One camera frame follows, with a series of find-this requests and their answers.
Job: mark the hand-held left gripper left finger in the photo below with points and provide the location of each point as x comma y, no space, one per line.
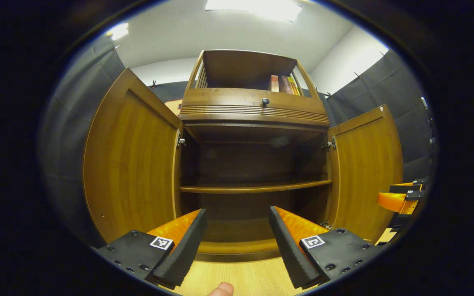
183,246

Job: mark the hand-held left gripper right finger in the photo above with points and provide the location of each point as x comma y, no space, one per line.
288,250

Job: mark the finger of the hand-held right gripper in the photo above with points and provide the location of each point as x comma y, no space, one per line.
393,201
403,188

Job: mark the wooden cabinet door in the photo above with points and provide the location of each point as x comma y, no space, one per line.
134,160
364,172

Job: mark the wooden double-door shoe cabinet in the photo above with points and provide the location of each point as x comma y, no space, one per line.
253,115

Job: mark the metal door hinge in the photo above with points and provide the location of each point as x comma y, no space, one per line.
180,139
326,225
330,144

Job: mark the wooden cabinet shelf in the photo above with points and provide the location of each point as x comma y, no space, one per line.
253,188

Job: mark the wooden cabinet drawer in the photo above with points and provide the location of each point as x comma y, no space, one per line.
241,105

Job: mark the black backdrop cloth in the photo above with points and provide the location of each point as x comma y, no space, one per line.
410,135

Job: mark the yellow book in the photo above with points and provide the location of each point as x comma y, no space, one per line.
293,87

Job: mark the black round drawer knob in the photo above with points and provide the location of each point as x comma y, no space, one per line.
265,101

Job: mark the tan red book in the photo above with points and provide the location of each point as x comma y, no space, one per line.
275,83

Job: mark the large ceiling light panel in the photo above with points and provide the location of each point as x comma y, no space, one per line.
253,8

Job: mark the small ceiling light panel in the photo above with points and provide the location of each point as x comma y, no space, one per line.
118,31

